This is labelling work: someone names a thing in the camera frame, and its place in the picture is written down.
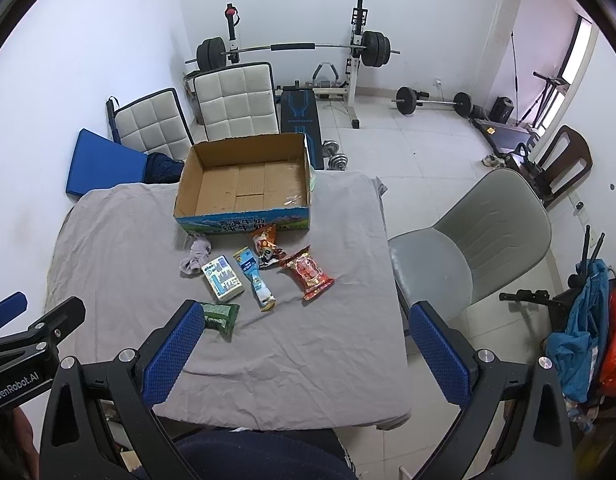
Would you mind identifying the green snack packet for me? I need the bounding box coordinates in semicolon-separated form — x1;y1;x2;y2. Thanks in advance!
199;302;239;340

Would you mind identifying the yellow tissue pack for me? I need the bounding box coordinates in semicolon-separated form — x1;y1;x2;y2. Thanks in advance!
201;255;244;304

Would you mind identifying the blue Nestle milk powder sachet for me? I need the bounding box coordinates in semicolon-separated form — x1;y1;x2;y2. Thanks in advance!
233;247;276;311

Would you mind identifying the lilac sock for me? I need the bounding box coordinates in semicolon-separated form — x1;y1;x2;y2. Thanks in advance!
180;235;212;276

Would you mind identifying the orange mushroom snack packet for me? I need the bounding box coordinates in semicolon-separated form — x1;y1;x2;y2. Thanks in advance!
251;224;286;269

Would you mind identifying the red snack packet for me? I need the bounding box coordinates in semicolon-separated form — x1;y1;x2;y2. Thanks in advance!
281;246;335;301

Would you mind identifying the grey table cloth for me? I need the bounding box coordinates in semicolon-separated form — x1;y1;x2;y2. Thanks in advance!
46;171;411;430

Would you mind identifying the blue jacket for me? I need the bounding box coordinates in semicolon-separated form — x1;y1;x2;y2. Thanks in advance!
545;259;609;403

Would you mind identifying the grey plastic chair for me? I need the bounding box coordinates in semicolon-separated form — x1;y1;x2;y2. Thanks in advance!
388;169;552;335

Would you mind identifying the dark blue cloth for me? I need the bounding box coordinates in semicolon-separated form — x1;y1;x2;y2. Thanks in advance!
143;153;184;184

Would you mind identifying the open cardboard box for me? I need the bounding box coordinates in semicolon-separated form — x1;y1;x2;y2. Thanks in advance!
173;133;311;235

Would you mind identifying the white quilted chair far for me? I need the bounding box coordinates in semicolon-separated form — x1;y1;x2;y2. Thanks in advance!
106;88;194;160

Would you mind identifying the white quilted chair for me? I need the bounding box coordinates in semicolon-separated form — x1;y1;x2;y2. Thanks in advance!
192;62;280;141
106;88;194;160

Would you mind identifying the treadmill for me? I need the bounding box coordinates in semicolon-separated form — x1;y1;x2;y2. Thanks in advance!
468;72;570;158

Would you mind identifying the chrome dumbbell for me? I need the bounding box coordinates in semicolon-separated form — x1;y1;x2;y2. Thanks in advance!
322;140;348;171

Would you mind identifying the dark wooden chair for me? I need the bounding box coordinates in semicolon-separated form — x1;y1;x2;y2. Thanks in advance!
504;125;593;209

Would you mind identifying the black speaker box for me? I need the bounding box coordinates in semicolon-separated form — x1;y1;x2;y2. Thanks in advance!
489;96;514;124

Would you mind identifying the white quilted chair near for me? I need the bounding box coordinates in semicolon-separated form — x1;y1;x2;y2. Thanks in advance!
192;62;280;141

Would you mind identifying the floor barbell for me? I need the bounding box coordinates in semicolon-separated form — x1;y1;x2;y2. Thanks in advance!
391;87;472;118

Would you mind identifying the black blue weight bench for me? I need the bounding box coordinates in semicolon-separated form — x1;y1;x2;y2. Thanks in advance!
280;87;324;170

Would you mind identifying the barbell on rack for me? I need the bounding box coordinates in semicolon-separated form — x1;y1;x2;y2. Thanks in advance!
185;30;401;72

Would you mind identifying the white barbell rack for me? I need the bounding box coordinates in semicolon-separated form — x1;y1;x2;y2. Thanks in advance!
224;0;367;129

